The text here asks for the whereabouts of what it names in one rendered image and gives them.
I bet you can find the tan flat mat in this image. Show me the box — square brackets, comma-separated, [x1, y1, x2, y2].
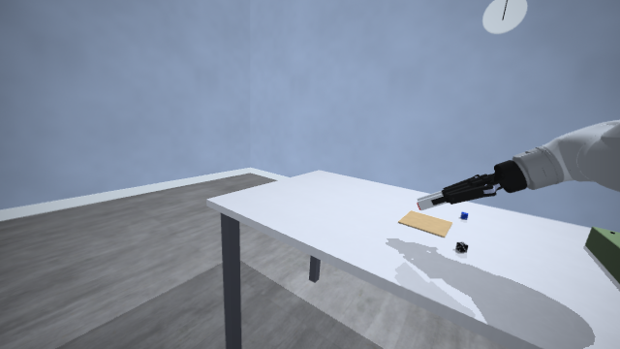
[398, 210, 453, 238]

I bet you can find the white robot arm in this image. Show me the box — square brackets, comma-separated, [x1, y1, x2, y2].
[512, 120, 620, 192]

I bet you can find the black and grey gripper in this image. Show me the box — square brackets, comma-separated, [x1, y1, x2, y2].
[418, 160, 527, 210]

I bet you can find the black die with white pips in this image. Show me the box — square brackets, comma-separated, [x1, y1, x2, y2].
[455, 242, 469, 252]

